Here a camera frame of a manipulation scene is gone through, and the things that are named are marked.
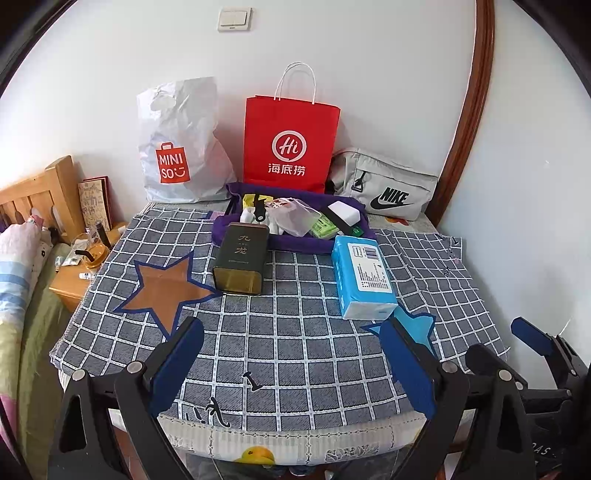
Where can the wooden nightstand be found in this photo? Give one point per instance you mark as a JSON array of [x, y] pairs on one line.
[[69, 288]]

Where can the red paper bag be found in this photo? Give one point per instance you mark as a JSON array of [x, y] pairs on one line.
[[291, 143]]

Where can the pale green bed sheet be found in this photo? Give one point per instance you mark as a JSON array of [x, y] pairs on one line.
[[32, 346]]

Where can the blue tissue pack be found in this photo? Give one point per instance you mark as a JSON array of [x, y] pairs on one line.
[[364, 277]]

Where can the white light switch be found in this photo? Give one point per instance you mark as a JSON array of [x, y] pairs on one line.
[[235, 18]]

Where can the wooden headboard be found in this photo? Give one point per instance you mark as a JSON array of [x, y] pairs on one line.
[[41, 189]]

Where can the amber glass ashtray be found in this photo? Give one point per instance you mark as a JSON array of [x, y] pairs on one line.
[[94, 256]]

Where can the brown wooden door frame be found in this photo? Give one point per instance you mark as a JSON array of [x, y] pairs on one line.
[[471, 115]]

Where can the small yellow pouch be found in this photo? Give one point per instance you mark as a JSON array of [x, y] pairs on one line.
[[250, 199]]

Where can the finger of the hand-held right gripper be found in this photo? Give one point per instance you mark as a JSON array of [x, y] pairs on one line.
[[485, 357], [526, 330]]

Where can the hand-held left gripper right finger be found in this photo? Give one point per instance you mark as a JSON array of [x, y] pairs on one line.
[[411, 369]]

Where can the white plush toy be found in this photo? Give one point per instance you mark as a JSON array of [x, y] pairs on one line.
[[44, 244]]

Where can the grey waist bag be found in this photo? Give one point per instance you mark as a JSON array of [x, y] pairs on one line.
[[388, 189]]

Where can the dark tea tin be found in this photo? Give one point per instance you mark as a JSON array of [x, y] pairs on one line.
[[240, 258]]

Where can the small green tissue pack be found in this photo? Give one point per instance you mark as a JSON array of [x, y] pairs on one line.
[[298, 219]]

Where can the purple fabric bin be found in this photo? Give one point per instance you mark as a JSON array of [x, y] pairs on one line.
[[295, 242]]

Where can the white sponge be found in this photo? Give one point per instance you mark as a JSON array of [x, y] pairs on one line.
[[350, 211]]

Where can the white red snack packet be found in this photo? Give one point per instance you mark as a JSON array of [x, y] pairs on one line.
[[281, 203]]

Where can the green packet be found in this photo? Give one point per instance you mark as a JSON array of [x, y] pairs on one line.
[[358, 231]]

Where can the grey checked star blanket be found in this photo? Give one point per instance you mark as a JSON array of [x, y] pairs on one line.
[[300, 350]]

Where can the white plastic shopping bag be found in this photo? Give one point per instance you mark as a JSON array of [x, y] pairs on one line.
[[180, 152]]

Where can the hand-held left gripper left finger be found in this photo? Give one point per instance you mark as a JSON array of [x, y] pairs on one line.
[[178, 364]]

